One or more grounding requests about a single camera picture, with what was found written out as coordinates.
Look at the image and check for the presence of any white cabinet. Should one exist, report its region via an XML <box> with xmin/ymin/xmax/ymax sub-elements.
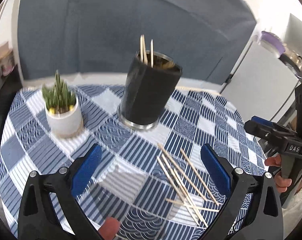
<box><xmin>222</xmin><ymin>42</ymin><xmax>298</xmax><ymax>122</ymax></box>

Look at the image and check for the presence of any blue patterned tablecloth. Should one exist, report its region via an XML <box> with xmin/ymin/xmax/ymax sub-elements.
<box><xmin>0</xmin><ymin>85</ymin><xmax>266</xmax><ymax>239</ymax></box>

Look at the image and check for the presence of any brown cardboard box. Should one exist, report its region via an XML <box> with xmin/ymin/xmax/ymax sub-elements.
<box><xmin>0</xmin><ymin>41</ymin><xmax>15</xmax><ymax>76</ymax></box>

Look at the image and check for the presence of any black side table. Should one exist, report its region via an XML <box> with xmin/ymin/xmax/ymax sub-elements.
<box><xmin>0</xmin><ymin>65</ymin><xmax>22</xmax><ymax>116</ymax></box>

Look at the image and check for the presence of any person's right hand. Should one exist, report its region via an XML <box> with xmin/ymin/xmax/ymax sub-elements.
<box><xmin>264</xmin><ymin>154</ymin><xmax>292</xmax><ymax>193</ymax></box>

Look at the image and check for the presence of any purple lidded container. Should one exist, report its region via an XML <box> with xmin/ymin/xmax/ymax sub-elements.
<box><xmin>259</xmin><ymin>31</ymin><xmax>285</xmax><ymax>58</ymax></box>

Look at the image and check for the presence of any wooden chopstick long crossing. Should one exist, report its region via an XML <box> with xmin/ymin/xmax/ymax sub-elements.
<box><xmin>158</xmin><ymin>143</ymin><xmax>221</xmax><ymax>205</ymax></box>

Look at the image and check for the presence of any black cylindrical utensil holder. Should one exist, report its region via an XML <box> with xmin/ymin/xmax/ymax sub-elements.
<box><xmin>117</xmin><ymin>52</ymin><xmax>182</xmax><ymax>131</ymax></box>

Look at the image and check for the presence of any long diagonal wooden chopstick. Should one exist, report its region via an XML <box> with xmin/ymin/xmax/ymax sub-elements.
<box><xmin>150</xmin><ymin>39</ymin><xmax>154</xmax><ymax>67</ymax></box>

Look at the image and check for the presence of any wooden chopstick pile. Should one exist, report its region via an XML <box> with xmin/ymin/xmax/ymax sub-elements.
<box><xmin>156</xmin><ymin>157</ymin><xmax>200</xmax><ymax>225</ymax></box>
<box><xmin>180</xmin><ymin>148</ymin><xmax>219</xmax><ymax>206</ymax></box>
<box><xmin>161</xmin><ymin>154</ymin><xmax>208</xmax><ymax>227</ymax></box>

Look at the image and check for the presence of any person's left hand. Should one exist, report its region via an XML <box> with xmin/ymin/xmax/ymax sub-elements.
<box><xmin>98</xmin><ymin>217</ymin><xmax>121</xmax><ymax>240</ymax></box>

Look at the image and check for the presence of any blue fabric sofa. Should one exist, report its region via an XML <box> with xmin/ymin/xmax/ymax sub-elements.
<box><xmin>18</xmin><ymin>0</ymin><xmax>256</xmax><ymax>84</ymax></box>

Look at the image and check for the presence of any cactus in white pot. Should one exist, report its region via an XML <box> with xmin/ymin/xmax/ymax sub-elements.
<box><xmin>41</xmin><ymin>72</ymin><xmax>83</xmax><ymax>139</ymax></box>

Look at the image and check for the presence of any wooden chopstick low diagonal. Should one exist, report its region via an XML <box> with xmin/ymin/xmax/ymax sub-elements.
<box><xmin>164</xmin><ymin>198</ymin><xmax>220</xmax><ymax>212</ymax></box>

